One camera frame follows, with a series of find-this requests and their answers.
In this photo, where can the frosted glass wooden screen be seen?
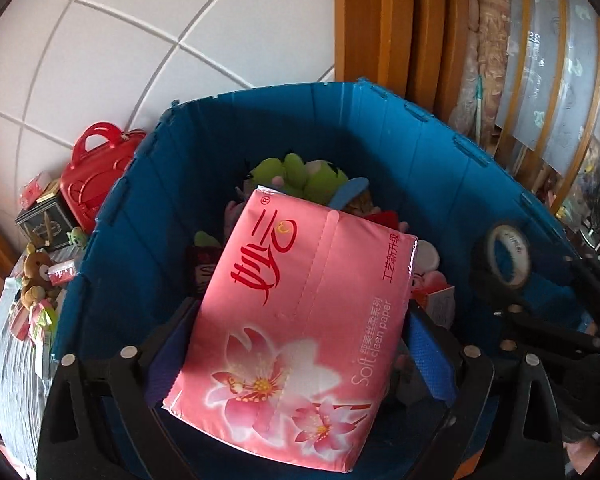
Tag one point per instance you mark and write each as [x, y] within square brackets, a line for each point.
[555, 60]

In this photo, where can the flat gold box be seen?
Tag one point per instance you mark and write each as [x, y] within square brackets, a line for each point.
[50, 192]

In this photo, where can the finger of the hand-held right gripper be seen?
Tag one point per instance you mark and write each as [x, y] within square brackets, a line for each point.
[530, 330]

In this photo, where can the small pink tissue pack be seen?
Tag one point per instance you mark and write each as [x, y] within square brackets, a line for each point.
[62, 271]

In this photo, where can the blue plastic crate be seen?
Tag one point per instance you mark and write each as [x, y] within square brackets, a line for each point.
[145, 240]

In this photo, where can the wooden headboard pillar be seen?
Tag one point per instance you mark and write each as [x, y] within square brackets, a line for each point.
[400, 25]

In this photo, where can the small pink box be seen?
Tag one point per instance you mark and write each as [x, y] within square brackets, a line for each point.
[436, 302]

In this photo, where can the blue cap plush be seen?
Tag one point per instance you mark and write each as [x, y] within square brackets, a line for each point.
[350, 192]

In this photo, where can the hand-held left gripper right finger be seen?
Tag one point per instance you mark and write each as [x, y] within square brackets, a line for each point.
[427, 355]

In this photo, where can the opened pink tissue pack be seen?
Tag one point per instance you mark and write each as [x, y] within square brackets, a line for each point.
[35, 191]

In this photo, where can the green frog plush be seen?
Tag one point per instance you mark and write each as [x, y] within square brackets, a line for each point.
[295, 175]

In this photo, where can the green one-eyed monster plush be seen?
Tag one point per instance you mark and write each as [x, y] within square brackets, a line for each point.
[77, 237]

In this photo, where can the rolled patterned tapestry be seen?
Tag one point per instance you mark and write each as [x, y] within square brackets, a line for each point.
[485, 50]

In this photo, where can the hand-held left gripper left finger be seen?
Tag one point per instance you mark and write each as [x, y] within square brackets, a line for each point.
[170, 355]

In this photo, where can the pastel small tissue packet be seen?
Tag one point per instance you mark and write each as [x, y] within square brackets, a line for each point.
[32, 322]

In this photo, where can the pink flowered tissue pack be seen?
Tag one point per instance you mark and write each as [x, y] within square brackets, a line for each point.
[290, 335]

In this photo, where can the black gift box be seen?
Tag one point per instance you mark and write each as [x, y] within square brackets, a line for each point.
[45, 225]

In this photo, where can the dark green black plush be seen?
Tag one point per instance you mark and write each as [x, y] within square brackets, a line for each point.
[206, 260]

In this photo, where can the brown bear plush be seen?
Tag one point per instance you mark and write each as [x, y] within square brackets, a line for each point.
[37, 277]

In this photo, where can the tape roll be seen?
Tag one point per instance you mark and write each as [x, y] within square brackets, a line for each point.
[507, 255]

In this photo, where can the red small suitcase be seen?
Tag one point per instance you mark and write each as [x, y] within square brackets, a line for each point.
[95, 185]

